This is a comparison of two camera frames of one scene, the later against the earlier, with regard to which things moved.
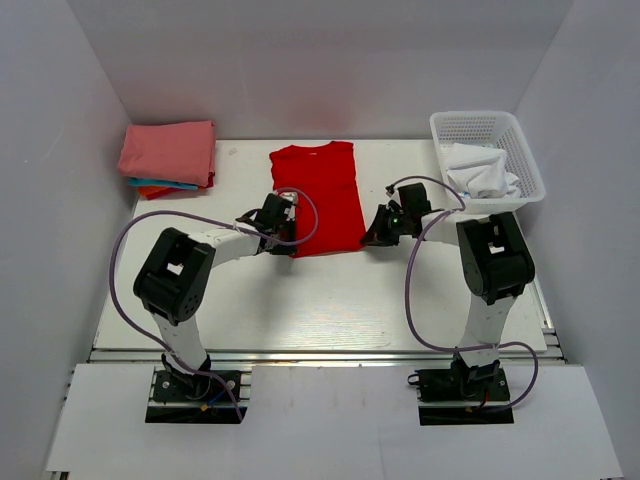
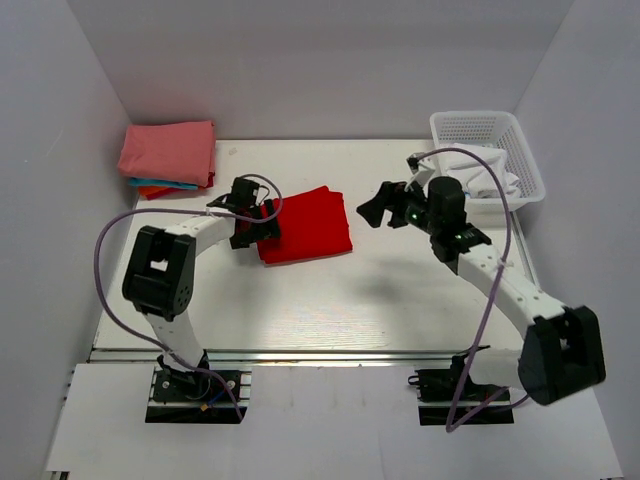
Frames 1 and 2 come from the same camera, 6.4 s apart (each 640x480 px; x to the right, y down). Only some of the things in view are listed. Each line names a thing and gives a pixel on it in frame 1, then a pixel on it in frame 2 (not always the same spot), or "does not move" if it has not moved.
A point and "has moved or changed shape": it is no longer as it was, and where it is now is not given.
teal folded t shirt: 154,182 does not move
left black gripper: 284,250 to 267,229
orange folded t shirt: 152,192 does not move
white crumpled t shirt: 479,172 does not move
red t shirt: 323,180 has moved or changed shape
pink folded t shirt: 170,151 does not move
